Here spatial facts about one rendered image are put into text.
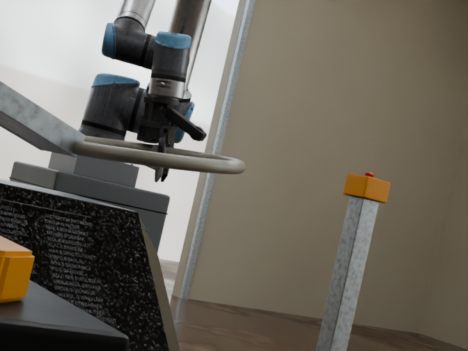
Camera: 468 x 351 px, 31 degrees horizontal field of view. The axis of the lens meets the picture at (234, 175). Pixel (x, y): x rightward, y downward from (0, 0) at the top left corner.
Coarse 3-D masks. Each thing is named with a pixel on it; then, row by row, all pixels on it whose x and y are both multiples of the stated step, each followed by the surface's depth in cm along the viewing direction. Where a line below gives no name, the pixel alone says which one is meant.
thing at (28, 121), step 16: (0, 96) 157; (16, 96) 160; (0, 112) 159; (16, 112) 161; (32, 112) 163; (48, 112) 166; (16, 128) 169; (32, 128) 164; (48, 128) 167; (64, 128) 170; (32, 144) 178; (48, 144) 172; (64, 144) 170
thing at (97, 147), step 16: (80, 144) 172; (96, 144) 171; (112, 144) 213; (128, 144) 215; (144, 144) 216; (112, 160) 171; (128, 160) 170; (144, 160) 170; (160, 160) 171; (176, 160) 172; (192, 160) 174; (208, 160) 177; (224, 160) 181; (240, 160) 194
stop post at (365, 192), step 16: (352, 176) 317; (368, 176) 311; (352, 192) 315; (368, 192) 311; (384, 192) 315; (352, 208) 316; (368, 208) 314; (352, 224) 314; (368, 224) 315; (352, 240) 312; (368, 240) 315; (336, 256) 318; (352, 256) 312; (336, 272) 316; (352, 272) 313; (336, 288) 314; (352, 288) 313; (336, 304) 312; (352, 304) 314; (336, 320) 311; (352, 320) 315; (320, 336) 316; (336, 336) 311
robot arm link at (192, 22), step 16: (176, 0) 268; (192, 0) 265; (208, 0) 267; (176, 16) 268; (192, 16) 266; (176, 32) 268; (192, 32) 268; (192, 48) 271; (192, 64) 274; (144, 96) 276; (192, 112) 277; (176, 128) 276
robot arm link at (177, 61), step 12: (156, 36) 215; (168, 36) 212; (180, 36) 212; (156, 48) 214; (168, 48) 212; (180, 48) 212; (156, 60) 213; (168, 60) 212; (180, 60) 213; (156, 72) 213; (168, 72) 212; (180, 72) 213
